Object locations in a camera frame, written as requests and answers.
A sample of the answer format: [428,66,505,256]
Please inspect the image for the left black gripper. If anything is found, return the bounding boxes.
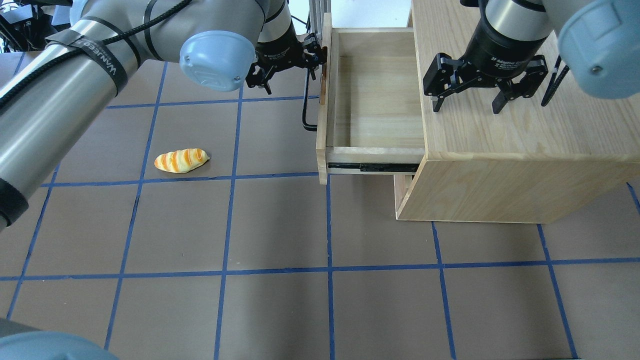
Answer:
[246,27,328,96]

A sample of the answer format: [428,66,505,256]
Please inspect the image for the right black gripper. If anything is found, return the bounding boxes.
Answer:
[422,20,549,115]

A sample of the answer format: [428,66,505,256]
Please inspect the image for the wooden drawer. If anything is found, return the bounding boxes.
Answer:
[315,13,425,185]

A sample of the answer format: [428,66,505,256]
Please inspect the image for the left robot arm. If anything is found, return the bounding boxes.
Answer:
[1,54,313,360]

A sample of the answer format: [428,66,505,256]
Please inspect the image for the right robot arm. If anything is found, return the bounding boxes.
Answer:
[422,0,640,114]

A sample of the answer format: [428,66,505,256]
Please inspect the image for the wooden drawer cabinet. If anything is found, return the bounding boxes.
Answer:
[394,0,640,224]

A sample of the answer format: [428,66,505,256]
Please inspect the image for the striped toy bread loaf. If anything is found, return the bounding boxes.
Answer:
[153,148,210,174]

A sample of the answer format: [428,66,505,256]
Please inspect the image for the aluminium frame post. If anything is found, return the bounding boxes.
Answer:
[308,0,332,22]

